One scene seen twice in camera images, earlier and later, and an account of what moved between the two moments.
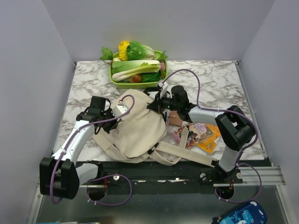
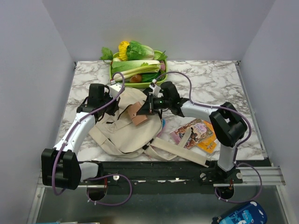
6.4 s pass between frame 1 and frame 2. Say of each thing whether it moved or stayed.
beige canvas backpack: moved
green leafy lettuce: stayed
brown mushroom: stayed
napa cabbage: stayed
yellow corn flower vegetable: stayed
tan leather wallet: moved
